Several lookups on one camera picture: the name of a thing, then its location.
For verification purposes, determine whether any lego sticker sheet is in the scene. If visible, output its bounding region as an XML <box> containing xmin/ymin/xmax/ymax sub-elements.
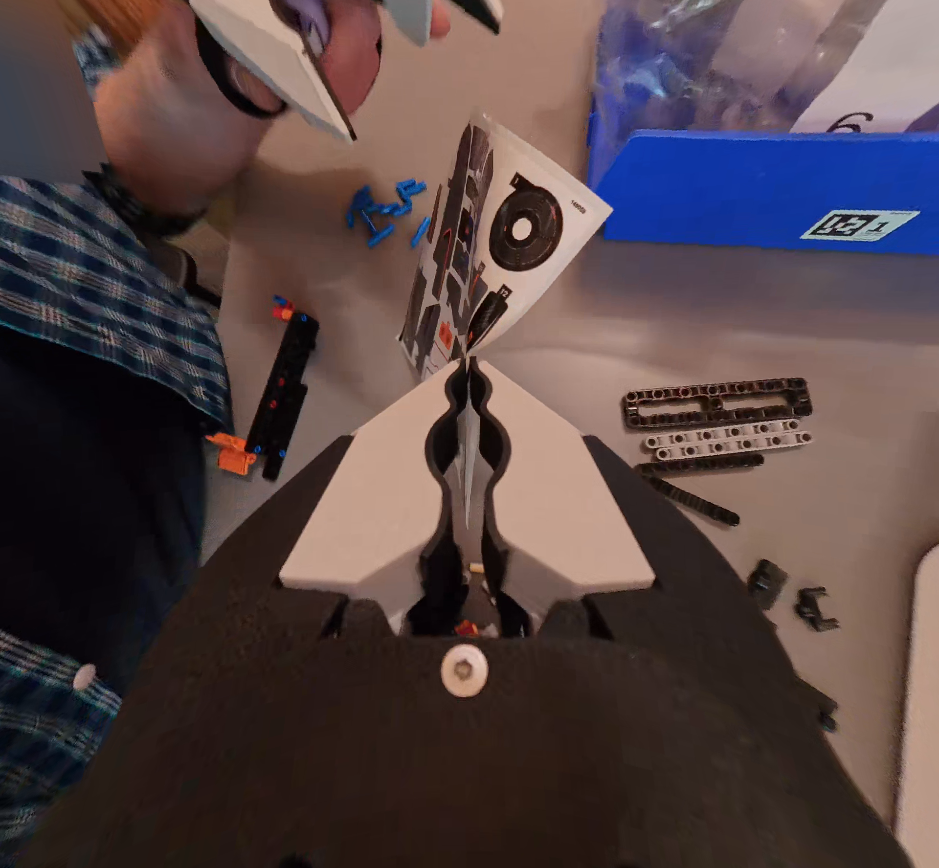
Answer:
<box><xmin>398</xmin><ymin>114</ymin><xmax>614</xmax><ymax>381</ymax></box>

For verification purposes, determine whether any black lego beam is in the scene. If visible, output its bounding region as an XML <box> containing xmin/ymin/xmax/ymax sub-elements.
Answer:
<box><xmin>637</xmin><ymin>454</ymin><xmax>765</xmax><ymax>478</ymax></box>
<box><xmin>646</xmin><ymin>475</ymin><xmax>742</xmax><ymax>526</ymax></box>

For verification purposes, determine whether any small black lego piece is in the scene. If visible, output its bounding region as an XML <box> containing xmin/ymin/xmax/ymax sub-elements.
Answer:
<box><xmin>794</xmin><ymin>587</ymin><xmax>842</xmax><ymax>633</ymax></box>
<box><xmin>747</xmin><ymin>558</ymin><xmax>789</xmax><ymax>611</ymax></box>

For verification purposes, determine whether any grey lego beam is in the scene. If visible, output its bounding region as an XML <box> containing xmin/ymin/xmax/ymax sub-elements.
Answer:
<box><xmin>644</xmin><ymin>429</ymin><xmax>813</xmax><ymax>451</ymax></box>
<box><xmin>655</xmin><ymin>443</ymin><xmax>802</xmax><ymax>461</ymax></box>

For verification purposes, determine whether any person's left hand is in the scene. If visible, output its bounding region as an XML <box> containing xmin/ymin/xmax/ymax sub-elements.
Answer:
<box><xmin>95</xmin><ymin>0</ymin><xmax>384</xmax><ymax>215</ymax></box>

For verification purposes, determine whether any person's left forearm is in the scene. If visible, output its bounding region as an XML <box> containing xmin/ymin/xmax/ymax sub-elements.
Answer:
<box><xmin>0</xmin><ymin>175</ymin><xmax>234</xmax><ymax>436</ymax></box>

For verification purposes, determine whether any black lego frame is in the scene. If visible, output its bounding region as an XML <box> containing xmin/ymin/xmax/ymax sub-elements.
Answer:
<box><xmin>622</xmin><ymin>377</ymin><xmax>814</xmax><ymax>432</ymax></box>

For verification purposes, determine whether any clear plastic bag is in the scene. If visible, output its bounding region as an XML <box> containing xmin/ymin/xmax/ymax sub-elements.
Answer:
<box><xmin>571</xmin><ymin>0</ymin><xmax>933</xmax><ymax>139</ymax></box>

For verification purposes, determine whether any blue plastic bin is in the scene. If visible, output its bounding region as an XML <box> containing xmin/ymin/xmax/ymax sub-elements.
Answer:
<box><xmin>587</xmin><ymin>94</ymin><xmax>939</xmax><ymax>256</ymax></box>

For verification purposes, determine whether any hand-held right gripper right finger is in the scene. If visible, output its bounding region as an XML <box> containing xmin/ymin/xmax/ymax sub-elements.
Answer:
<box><xmin>468</xmin><ymin>356</ymin><xmax>657</xmax><ymax>623</ymax></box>

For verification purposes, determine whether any printed tag sticker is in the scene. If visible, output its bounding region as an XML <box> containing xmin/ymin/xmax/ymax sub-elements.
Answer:
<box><xmin>800</xmin><ymin>210</ymin><xmax>921</xmax><ymax>244</ymax></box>

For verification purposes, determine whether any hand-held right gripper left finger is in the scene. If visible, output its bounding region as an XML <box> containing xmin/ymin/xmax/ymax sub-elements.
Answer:
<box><xmin>277</xmin><ymin>356</ymin><xmax>472</xmax><ymax>634</ymax></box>

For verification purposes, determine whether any white rounded board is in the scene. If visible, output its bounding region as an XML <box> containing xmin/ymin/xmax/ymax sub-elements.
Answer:
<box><xmin>896</xmin><ymin>544</ymin><xmax>939</xmax><ymax>843</ymax></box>

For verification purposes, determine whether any black lego beam assembly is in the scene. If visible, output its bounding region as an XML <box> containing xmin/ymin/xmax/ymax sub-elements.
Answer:
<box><xmin>205</xmin><ymin>294</ymin><xmax>321</xmax><ymax>482</ymax></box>

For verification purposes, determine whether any cluster of blue lego pins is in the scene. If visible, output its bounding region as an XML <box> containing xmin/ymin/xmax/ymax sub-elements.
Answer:
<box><xmin>345</xmin><ymin>178</ymin><xmax>434</xmax><ymax>249</ymax></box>

